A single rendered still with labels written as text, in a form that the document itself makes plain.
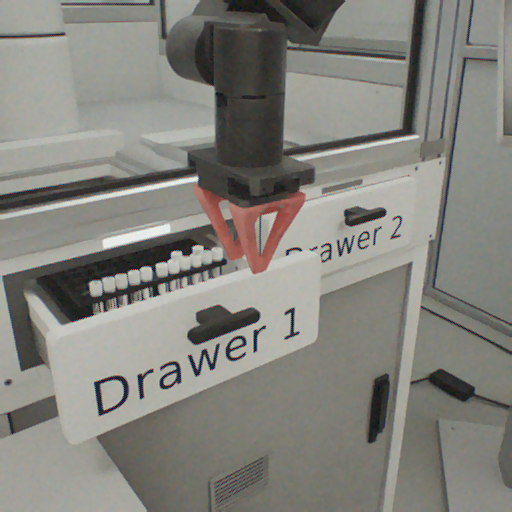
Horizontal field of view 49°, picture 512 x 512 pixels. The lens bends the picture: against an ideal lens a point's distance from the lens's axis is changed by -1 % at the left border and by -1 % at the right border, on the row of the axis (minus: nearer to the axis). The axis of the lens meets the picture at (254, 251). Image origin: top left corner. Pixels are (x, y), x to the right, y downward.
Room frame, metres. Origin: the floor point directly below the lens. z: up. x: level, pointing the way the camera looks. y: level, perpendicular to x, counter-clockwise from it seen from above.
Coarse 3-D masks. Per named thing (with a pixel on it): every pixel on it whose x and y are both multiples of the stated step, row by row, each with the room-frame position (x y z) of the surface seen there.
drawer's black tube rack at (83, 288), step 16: (192, 240) 0.66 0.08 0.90; (128, 256) 0.61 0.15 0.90; (144, 256) 0.61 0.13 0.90; (160, 256) 0.61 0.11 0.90; (64, 272) 0.57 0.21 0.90; (80, 272) 0.56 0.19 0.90; (96, 272) 0.56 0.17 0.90; (112, 272) 0.57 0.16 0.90; (48, 288) 0.58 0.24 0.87; (64, 288) 0.53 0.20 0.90; (80, 288) 0.53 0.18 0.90; (64, 304) 0.55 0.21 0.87
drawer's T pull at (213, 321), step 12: (204, 312) 0.46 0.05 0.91; (216, 312) 0.46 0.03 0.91; (228, 312) 0.46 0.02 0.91; (240, 312) 0.45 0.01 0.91; (252, 312) 0.46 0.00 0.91; (204, 324) 0.43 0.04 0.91; (216, 324) 0.43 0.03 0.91; (228, 324) 0.44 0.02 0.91; (240, 324) 0.45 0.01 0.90; (192, 336) 0.42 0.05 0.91; (204, 336) 0.42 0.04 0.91; (216, 336) 0.43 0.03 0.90
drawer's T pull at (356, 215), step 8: (352, 208) 0.75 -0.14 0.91; (360, 208) 0.75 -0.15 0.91; (376, 208) 0.74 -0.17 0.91; (384, 208) 0.75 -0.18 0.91; (352, 216) 0.71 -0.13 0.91; (360, 216) 0.72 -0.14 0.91; (368, 216) 0.73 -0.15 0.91; (376, 216) 0.74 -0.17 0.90; (384, 216) 0.74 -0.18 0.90; (352, 224) 0.71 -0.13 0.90; (360, 224) 0.72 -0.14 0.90
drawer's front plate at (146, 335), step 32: (288, 256) 0.55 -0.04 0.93; (192, 288) 0.47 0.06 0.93; (224, 288) 0.48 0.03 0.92; (256, 288) 0.50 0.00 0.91; (288, 288) 0.53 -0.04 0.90; (96, 320) 0.41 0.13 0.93; (128, 320) 0.42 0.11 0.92; (160, 320) 0.44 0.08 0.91; (192, 320) 0.46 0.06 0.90; (288, 320) 0.53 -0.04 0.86; (64, 352) 0.39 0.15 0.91; (96, 352) 0.40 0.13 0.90; (128, 352) 0.42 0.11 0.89; (160, 352) 0.44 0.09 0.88; (192, 352) 0.46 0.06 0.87; (224, 352) 0.48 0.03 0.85; (256, 352) 0.50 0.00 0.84; (288, 352) 0.53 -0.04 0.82; (64, 384) 0.38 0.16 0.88; (128, 384) 0.42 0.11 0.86; (192, 384) 0.46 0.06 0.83; (64, 416) 0.38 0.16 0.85; (96, 416) 0.40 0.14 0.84; (128, 416) 0.42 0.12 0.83
